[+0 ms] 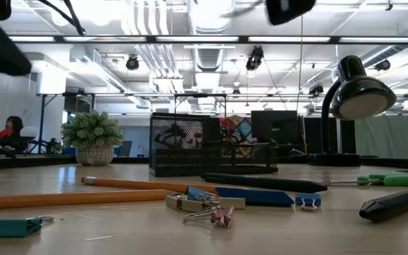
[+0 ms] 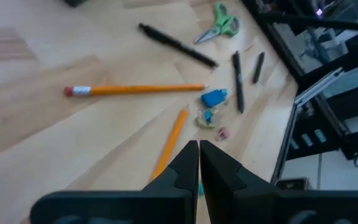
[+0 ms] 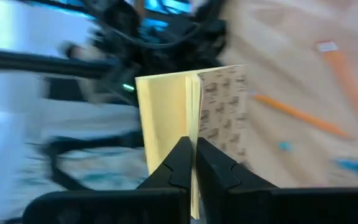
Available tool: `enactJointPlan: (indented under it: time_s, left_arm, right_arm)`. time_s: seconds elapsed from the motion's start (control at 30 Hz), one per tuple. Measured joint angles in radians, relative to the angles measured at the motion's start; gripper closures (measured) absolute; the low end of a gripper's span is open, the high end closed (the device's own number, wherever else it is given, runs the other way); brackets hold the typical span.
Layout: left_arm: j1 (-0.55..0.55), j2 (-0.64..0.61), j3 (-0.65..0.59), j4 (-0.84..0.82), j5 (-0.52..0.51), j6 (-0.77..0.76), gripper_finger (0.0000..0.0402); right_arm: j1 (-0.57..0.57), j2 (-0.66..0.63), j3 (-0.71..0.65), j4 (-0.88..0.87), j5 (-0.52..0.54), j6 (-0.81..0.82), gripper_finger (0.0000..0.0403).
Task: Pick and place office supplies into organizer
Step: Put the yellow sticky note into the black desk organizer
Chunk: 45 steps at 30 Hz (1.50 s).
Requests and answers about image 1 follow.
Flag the black desk lamp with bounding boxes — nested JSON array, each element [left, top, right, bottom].
[[307, 55, 398, 168]]

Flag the black pen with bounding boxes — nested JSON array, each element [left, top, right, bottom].
[[358, 183, 408, 224], [200, 172, 329, 194]]

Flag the pink binder clip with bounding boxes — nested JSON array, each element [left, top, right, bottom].
[[182, 206, 235, 230]]

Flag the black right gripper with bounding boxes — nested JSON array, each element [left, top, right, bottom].
[[265, 0, 317, 26]]

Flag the orange pencil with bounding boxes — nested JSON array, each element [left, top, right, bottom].
[[0, 188, 172, 211], [81, 176, 223, 195]]

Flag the white globe lamp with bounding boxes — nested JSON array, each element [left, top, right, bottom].
[[19, 125, 38, 141]]

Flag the black table frame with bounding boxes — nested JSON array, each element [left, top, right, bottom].
[[0, 154, 408, 171]]

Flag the colourful patterned board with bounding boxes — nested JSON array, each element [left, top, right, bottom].
[[220, 115, 253, 159]]

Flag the black ceiling camera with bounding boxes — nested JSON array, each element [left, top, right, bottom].
[[374, 59, 392, 72], [245, 45, 265, 72], [125, 55, 140, 71]]

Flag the green plant in white pot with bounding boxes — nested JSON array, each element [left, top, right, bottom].
[[61, 110, 125, 166]]

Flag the black mesh desk organizer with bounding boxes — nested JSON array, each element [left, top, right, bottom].
[[149, 112, 279, 178]]

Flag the blue binder clip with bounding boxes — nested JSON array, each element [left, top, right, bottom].
[[186, 186, 220, 203], [295, 193, 322, 213]]

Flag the person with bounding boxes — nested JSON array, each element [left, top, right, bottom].
[[0, 115, 25, 154]]

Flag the blue white-ended item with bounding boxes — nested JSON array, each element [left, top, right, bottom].
[[215, 186, 295, 210]]

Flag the green-handled scissors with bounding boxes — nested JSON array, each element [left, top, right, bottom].
[[317, 169, 408, 188]]

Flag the pale green curtain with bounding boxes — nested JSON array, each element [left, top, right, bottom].
[[354, 115, 408, 159]]

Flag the teal binder clip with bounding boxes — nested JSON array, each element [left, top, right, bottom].
[[0, 215, 55, 239]]

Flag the black monitor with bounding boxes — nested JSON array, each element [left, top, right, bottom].
[[250, 110, 299, 145]]

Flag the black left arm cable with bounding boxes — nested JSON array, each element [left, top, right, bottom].
[[36, 0, 86, 37]]

